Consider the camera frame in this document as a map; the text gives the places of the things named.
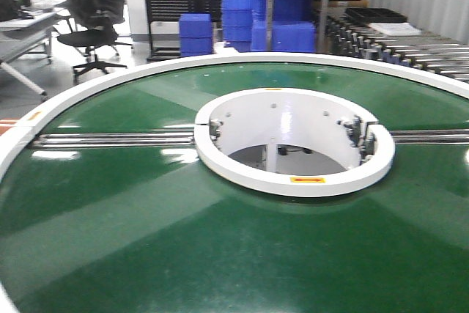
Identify grey folding desk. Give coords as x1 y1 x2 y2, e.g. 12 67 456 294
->
1 4 65 102

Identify black office chair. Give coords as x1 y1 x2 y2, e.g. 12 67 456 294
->
57 0 125 83

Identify white flat tray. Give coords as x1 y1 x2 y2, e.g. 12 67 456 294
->
369 22 422 36

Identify white outer conveyor rim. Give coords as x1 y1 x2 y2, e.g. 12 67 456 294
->
1 53 468 312

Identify steel roller conveyor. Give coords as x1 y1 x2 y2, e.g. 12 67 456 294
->
326 15 468 83

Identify blue bin stack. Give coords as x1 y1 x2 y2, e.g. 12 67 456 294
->
221 0 253 52
179 13 213 57

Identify blue bin stack left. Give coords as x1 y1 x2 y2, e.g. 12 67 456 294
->
179 13 213 57

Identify blue bins under shelf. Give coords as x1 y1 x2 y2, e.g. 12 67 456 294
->
251 0 316 53

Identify steel divider rollers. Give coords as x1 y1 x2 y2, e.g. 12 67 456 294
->
31 130 194 149
390 129 468 145

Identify black compartment tray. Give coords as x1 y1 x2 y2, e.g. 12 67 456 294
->
345 7 407 23

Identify white inner conveyor ring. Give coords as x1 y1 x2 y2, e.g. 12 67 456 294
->
193 87 396 198

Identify blue bin stack middle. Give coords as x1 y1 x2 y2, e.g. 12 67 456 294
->
221 0 253 52

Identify left steel divider rollers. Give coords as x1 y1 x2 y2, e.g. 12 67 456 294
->
31 130 194 149

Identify right steel divider rollers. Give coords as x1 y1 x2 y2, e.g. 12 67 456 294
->
390 129 468 145

